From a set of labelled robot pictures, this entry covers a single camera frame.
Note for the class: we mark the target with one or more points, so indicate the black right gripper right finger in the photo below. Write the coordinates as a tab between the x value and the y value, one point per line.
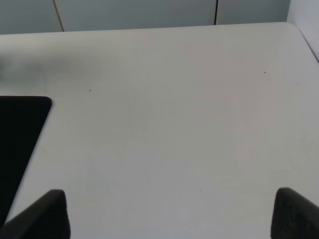
294	216

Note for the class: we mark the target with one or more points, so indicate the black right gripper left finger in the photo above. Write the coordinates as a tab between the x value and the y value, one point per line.
46	218

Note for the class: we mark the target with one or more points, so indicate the black mouse pad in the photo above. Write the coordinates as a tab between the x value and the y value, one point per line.
21	122

